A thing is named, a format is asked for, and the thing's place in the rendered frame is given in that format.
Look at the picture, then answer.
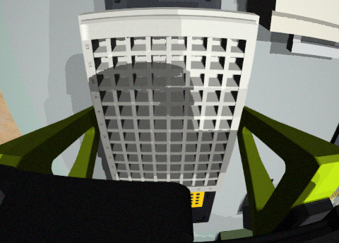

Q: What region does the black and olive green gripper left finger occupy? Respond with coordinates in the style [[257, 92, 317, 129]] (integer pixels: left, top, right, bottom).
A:
[[0, 106, 100, 179]]

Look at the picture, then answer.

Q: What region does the pale grey bench mat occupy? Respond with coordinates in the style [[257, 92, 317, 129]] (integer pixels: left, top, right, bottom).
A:
[[1, 0, 339, 233]]

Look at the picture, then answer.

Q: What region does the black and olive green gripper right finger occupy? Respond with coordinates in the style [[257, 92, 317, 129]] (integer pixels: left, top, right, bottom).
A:
[[237, 106, 339, 236]]

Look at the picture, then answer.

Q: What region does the grey push-button box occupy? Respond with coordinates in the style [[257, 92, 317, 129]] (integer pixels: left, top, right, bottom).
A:
[[240, 195, 252, 231]]

